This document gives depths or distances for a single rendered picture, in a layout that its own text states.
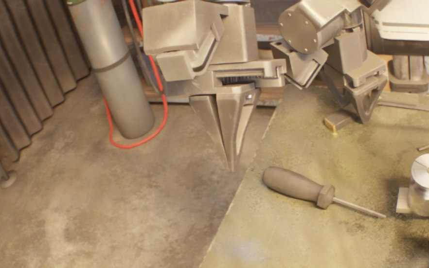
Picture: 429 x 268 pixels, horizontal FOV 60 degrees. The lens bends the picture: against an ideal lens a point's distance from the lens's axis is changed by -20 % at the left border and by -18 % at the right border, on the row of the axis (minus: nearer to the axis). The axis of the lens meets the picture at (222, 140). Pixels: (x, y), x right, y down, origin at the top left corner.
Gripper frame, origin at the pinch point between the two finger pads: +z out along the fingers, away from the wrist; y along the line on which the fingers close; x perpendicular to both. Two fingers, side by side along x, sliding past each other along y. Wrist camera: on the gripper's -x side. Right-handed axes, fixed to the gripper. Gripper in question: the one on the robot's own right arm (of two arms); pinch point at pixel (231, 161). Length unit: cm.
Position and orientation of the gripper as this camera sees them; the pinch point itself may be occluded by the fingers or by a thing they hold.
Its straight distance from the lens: 42.0
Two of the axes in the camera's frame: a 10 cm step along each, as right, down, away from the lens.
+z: 0.8, 9.8, 1.9
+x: 3.6, -2.1, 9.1
